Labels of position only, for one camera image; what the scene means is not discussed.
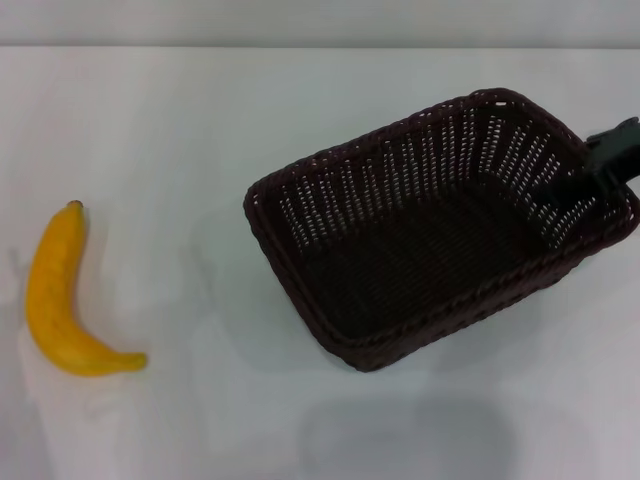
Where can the dark brown woven basket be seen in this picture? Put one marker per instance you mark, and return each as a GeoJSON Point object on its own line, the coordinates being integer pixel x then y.
{"type": "Point", "coordinates": [400, 280]}

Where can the yellow banana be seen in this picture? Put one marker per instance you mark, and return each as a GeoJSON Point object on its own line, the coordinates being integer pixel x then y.
{"type": "Point", "coordinates": [44, 300]}

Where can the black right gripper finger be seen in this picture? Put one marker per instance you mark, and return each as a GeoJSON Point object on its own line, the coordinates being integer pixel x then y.
{"type": "Point", "coordinates": [617, 150]}
{"type": "Point", "coordinates": [565, 192]}

